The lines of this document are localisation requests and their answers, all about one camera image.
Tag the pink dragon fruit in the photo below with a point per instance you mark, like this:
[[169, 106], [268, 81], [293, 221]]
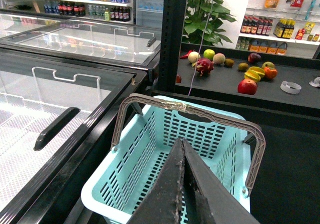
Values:
[[203, 66]]

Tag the light blue plastic shopping basket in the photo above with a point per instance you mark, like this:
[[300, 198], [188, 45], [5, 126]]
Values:
[[121, 182]]

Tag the black freezer lid handle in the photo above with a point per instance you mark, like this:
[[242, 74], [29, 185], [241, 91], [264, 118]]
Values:
[[55, 127]]

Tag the near glass freezer lid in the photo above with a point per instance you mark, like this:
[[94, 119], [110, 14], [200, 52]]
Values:
[[42, 187]]

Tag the brown kiwi near peach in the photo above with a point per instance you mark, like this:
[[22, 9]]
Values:
[[229, 62]]

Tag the tan peach fruit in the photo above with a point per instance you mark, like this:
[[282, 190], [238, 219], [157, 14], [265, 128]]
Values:
[[219, 59]]

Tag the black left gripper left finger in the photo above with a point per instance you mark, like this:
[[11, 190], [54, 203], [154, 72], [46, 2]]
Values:
[[163, 203]]

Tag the white tape roll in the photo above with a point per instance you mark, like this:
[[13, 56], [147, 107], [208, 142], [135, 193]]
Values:
[[290, 87]]

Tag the dark purple fruit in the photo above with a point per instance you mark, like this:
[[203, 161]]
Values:
[[254, 58]]

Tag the red chili pepper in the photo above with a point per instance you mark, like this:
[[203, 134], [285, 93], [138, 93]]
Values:
[[186, 55]]

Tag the red apple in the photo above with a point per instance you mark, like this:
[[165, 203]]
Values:
[[247, 86]]

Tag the beige round melon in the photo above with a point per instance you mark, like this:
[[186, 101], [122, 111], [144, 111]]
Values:
[[193, 57]]

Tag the sauce bottles shelf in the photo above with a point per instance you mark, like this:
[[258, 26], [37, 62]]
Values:
[[282, 27]]

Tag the green potted plant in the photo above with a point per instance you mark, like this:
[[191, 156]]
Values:
[[203, 22]]

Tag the drinks shelf with bottles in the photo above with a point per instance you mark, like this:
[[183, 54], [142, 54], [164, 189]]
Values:
[[108, 10]]

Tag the green apple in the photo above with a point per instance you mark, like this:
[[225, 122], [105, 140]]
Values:
[[209, 54]]

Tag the brown kiwi near starfruit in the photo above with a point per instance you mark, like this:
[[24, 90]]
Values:
[[243, 67]]

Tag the orange persimmon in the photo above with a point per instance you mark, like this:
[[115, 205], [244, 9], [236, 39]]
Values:
[[270, 73]]

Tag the glass freezer lid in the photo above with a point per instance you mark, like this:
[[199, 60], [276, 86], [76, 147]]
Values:
[[42, 187], [108, 43]]

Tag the black metal shelf post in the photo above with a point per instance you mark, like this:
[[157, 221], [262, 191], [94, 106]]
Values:
[[171, 36]]

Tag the green red mango fruit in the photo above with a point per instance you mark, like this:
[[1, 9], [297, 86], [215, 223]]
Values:
[[268, 64]]

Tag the far glass freezer lid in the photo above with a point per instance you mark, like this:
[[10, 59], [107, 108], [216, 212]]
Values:
[[108, 43]]

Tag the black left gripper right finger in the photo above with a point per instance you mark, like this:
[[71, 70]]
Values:
[[207, 201]]

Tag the yellow star fruit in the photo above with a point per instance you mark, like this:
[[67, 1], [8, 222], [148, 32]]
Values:
[[254, 73]]

